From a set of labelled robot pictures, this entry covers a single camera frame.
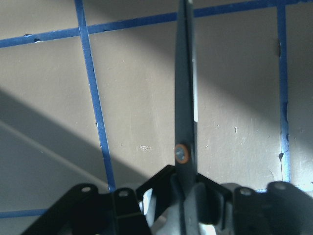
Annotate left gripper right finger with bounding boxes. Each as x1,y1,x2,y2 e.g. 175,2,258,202
197,174,313,235

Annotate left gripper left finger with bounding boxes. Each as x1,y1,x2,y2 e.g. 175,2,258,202
23,165,175,235

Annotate grey orange scissors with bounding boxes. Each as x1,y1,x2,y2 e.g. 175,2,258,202
166,0,216,235

